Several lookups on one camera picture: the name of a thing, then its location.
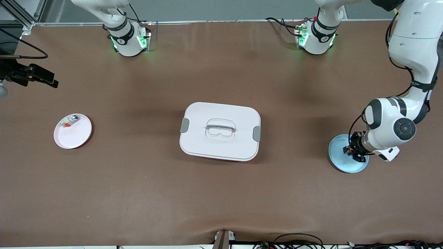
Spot white lidded storage box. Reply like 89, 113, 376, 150
179, 102, 262, 162

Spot light blue round plate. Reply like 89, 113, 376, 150
328, 134, 370, 174

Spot pale pink round plate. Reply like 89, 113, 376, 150
54, 113, 93, 149

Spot aluminium frame strut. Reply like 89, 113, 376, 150
0, 0, 47, 35

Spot black cable bundle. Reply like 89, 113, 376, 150
252, 233, 443, 249

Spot black arm base cable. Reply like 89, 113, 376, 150
265, 17, 305, 38
119, 0, 153, 25

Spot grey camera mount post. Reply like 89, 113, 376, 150
212, 229, 236, 249

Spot silver table edge rail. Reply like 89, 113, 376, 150
33, 20, 395, 27

